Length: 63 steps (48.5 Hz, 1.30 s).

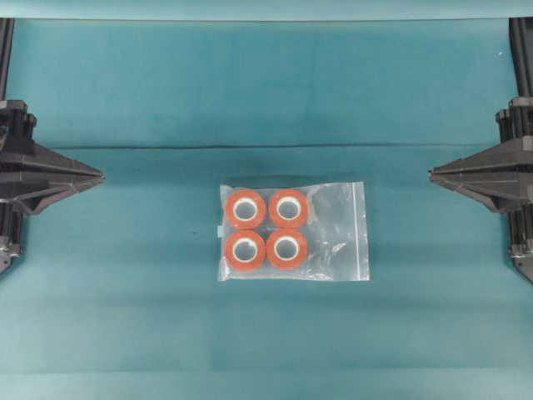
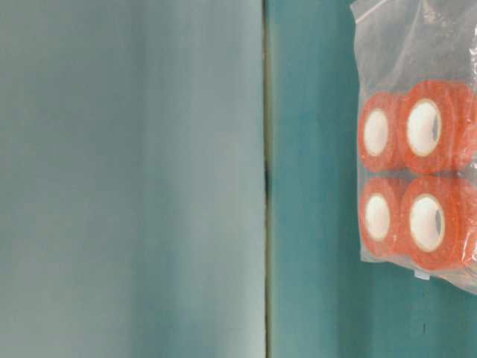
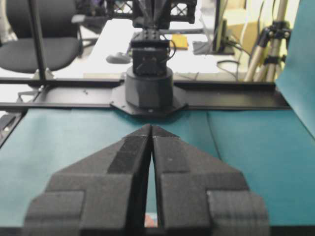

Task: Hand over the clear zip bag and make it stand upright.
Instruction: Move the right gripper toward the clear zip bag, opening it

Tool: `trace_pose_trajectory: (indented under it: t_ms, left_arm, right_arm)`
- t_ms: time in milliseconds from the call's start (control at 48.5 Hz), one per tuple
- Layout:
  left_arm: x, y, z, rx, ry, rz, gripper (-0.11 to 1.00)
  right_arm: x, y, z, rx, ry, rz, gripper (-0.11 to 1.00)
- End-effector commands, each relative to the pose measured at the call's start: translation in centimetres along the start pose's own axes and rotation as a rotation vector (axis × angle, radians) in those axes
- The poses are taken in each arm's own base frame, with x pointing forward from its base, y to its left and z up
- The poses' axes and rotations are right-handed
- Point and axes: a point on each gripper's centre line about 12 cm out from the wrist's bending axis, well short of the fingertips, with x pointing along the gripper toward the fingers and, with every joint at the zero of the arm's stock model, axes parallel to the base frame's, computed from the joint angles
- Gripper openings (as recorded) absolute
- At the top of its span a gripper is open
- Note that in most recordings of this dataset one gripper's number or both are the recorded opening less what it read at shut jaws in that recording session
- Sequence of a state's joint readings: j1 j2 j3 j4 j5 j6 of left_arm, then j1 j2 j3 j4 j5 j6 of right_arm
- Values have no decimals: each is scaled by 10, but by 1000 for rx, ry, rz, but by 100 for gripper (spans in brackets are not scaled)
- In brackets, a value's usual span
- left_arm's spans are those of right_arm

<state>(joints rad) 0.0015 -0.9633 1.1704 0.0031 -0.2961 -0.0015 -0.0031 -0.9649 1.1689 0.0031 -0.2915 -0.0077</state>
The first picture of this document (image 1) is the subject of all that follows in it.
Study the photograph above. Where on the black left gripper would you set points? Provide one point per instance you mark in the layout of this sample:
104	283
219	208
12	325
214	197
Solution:
22	160

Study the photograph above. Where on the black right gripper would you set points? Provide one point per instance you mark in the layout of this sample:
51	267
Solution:
498	163

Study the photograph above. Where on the clear zip bag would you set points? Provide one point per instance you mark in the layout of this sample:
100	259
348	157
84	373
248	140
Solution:
336	232

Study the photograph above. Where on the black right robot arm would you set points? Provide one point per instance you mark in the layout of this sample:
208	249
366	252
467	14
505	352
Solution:
520	34

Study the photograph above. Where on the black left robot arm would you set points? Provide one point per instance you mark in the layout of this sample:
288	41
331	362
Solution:
7	28

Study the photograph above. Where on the orange tape roll top-left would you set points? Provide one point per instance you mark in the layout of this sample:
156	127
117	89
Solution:
245	209

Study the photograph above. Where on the orange tape roll top-right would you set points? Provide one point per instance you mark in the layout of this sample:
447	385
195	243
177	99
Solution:
288	208

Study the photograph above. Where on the orange tape roll bottom-left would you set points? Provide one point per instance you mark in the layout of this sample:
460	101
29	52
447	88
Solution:
245	251

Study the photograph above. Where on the orange tape roll bottom-right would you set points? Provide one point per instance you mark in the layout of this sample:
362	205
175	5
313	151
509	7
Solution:
286	248

